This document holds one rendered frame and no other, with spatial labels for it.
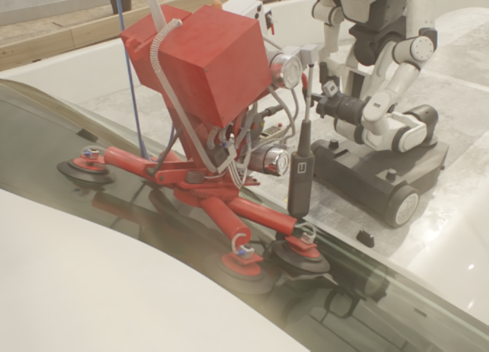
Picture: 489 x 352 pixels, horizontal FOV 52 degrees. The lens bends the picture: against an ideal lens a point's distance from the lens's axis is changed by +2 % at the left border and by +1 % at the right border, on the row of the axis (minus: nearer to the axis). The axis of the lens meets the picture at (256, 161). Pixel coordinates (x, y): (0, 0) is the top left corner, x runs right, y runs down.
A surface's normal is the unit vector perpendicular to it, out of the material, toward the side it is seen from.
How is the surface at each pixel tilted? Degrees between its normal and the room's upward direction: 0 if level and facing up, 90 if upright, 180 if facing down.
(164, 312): 21
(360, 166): 0
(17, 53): 90
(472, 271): 16
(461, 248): 10
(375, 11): 111
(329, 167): 90
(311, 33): 90
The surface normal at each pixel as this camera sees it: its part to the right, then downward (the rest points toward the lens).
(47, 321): 0.29, -0.91
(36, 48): 0.75, 0.37
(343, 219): 0.03, -0.84
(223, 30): -0.20, -0.66
